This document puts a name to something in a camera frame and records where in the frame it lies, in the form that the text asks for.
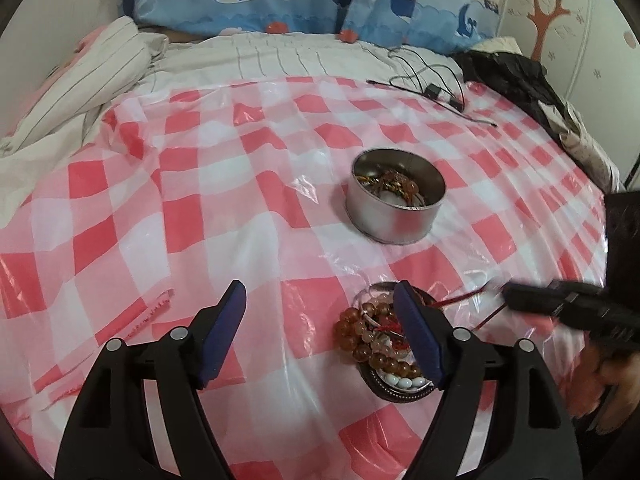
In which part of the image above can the brown tree wall sticker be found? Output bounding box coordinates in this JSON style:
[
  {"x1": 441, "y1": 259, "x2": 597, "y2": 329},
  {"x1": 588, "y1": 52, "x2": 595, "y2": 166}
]
[{"x1": 524, "y1": 0, "x2": 572, "y2": 62}]

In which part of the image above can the person's right hand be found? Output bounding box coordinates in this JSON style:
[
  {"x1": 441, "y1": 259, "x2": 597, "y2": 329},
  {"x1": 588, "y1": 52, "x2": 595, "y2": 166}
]
[{"x1": 569, "y1": 342, "x2": 633, "y2": 436}]

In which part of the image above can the dark round tin lid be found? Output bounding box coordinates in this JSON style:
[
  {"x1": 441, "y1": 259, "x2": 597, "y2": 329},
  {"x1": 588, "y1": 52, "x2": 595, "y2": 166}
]
[{"x1": 356, "y1": 280, "x2": 442, "y2": 404}]

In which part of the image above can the grey white cloth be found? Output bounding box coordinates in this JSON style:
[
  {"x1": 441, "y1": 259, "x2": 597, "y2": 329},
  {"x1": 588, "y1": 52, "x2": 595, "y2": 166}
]
[{"x1": 537, "y1": 100, "x2": 622, "y2": 192}]

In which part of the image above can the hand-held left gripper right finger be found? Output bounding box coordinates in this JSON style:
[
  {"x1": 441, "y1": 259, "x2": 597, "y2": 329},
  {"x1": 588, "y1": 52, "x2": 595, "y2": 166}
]
[{"x1": 392, "y1": 280, "x2": 576, "y2": 480}]

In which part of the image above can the white striped quilt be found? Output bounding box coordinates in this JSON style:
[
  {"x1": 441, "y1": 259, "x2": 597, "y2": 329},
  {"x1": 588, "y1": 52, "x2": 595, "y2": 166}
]
[{"x1": 0, "y1": 15, "x2": 468, "y2": 161}]

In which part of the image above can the red cord bracelet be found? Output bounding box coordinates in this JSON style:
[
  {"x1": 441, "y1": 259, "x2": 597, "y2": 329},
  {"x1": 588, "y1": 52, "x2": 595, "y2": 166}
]
[{"x1": 427, "y1": 282, "x2": 507, "y2": 335}]

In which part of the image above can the pink checkered plastic tablecloth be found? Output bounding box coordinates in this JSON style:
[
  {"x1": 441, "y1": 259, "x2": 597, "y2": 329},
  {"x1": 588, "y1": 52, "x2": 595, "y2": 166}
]
[{"x1": 0, "y1": 75, "x2": 615, "y2": 480}]

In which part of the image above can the black cable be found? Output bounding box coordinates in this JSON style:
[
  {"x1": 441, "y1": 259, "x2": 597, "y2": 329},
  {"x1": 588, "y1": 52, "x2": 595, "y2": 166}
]
[{"x1": 366, "y1": 46, "x2": 499, "y2": 129}]

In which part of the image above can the round silver tin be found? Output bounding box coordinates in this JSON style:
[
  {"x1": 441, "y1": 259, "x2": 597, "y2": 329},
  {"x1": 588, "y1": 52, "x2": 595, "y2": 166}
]
[{"x1": 344, "y1": 147, "x2": 447, "y2": 245}]

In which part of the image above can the tangled jewelry pile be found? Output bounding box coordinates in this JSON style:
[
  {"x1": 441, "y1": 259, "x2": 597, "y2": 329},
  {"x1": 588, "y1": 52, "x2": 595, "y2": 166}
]
[{"x1": 356, "y1": 170, "x2": 427, "y2": 208}]

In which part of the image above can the black jacket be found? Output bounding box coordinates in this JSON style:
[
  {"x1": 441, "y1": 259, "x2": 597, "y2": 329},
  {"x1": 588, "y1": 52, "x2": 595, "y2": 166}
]
[{"x1": 456, "y1": 50, "x2": 582, "y2": 137}]

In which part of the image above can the brown bead bracelet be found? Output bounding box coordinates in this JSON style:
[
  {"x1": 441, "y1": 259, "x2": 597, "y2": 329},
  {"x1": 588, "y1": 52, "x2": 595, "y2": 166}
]
[{"x1": 334, "y1": 305, "x2": 432, "y2": 382}]

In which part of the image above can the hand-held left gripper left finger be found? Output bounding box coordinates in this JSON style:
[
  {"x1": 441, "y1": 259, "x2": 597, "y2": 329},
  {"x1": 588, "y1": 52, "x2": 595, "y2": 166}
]
[{"x1": 55, "y1": 280, "x2": 248, "y2": 480}]

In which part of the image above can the white bead bracelet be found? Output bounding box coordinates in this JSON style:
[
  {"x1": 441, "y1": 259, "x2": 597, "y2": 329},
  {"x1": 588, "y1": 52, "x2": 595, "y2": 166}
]
[{"x1": 379, "y1": 369, "x2": 432, "y2": 395}]

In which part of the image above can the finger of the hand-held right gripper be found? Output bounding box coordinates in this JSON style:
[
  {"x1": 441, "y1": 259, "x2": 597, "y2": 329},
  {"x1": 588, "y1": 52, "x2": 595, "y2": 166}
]
[{"x1": 501, "y1": 281, "x2": 608, "y2": 332}]

